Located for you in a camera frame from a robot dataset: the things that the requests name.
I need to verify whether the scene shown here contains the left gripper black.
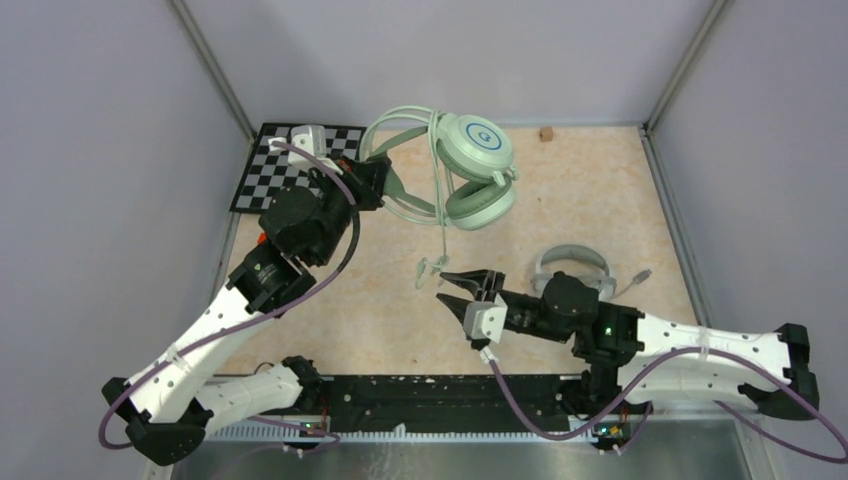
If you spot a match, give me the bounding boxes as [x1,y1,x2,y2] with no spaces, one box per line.
[307,151,392,266]

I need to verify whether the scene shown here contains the mint green cable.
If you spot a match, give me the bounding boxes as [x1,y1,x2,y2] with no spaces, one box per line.
[413,112,458,291]

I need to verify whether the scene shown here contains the mint green headphones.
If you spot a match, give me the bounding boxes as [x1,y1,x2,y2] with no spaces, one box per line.
[358,105,518,231]

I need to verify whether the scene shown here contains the white gaming headphones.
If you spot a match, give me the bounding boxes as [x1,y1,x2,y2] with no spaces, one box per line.
[531,244,618,300]

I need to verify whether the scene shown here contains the grey headphone cable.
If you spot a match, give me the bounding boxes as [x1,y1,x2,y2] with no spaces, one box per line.
[616,269,654,293]

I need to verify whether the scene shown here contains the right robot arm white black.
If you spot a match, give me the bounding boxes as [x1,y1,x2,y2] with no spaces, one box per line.
[437,270,820,421]

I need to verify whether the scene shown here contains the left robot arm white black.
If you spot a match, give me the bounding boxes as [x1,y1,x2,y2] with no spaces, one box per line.
[102,156,392,466]

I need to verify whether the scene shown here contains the black white checkerboard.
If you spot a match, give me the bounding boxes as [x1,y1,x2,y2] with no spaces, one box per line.
[230,122,366,214]

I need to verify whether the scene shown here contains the small wooden cube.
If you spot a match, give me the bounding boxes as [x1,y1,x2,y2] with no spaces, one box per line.
[538,126,554,143]

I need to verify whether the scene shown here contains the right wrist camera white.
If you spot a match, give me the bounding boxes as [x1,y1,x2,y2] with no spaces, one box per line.
[460,294,508,351]

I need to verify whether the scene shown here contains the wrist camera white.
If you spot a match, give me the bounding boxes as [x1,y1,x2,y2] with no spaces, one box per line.
[460,294,508,351]
[268,124,342,175]

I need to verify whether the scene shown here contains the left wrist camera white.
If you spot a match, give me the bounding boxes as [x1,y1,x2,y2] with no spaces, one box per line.
[268,124,342,175]

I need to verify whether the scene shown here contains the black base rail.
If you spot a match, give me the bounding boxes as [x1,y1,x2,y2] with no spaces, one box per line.
[300,374,622,434]

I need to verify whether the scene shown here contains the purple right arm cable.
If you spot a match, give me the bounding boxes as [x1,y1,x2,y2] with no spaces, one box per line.
[480,344,848,465]

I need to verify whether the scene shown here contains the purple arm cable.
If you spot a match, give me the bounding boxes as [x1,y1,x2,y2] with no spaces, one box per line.
[97,140,362,458]
[480,344,848,465]

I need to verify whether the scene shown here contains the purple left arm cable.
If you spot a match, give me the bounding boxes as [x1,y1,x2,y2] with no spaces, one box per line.
[97,140,362,458]

